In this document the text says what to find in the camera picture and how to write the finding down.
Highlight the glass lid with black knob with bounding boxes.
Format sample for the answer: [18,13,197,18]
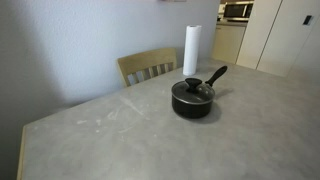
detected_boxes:
[171,77,216,105]

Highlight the wooden slat-back chair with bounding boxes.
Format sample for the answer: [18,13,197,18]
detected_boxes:
[116,47,178,88]

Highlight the white paper towel roll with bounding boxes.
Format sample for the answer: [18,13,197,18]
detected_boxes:
[182,24,203,77]

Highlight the silver microwave oven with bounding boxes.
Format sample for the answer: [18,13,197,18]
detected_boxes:
[222,0,255,21]

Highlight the narrow tall beige cabinet door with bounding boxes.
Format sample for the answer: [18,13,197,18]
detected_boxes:
[235,0,284,70]

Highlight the wide tall beige cabinet door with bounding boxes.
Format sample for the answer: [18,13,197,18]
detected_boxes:
[256,0,320,78]

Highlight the black pot with long handle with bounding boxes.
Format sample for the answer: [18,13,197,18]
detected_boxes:
[171,65,229,120]

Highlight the black wall switch panel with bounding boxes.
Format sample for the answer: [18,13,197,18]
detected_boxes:
[302,14,314,27]

